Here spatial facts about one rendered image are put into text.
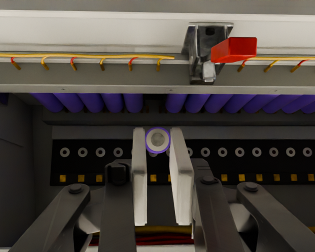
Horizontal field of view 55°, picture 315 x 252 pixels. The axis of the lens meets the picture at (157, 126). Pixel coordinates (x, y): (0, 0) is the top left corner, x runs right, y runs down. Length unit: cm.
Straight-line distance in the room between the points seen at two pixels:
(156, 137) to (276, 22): 10
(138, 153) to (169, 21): 8
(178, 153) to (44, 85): 12
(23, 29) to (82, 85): 5
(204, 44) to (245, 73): 4
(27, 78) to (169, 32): 11
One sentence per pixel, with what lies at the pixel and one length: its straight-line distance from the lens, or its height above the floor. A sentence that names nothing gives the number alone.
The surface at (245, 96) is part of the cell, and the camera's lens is 28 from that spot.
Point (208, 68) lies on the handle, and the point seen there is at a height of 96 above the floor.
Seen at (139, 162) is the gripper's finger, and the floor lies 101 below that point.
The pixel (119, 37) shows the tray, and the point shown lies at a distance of 21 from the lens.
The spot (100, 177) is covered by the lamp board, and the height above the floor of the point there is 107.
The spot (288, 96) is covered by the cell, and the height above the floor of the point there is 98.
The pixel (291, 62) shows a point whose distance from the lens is 25.
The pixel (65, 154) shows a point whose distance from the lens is 37.
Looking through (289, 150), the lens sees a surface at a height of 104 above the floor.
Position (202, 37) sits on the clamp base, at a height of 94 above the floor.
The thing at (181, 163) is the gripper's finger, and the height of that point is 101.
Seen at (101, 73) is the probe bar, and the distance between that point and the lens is 23.
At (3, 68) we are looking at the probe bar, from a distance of 25.
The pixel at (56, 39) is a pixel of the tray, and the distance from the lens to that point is 22.
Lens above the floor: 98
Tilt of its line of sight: 6 degrees up
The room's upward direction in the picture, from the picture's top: 180 degrees counter-clockwise
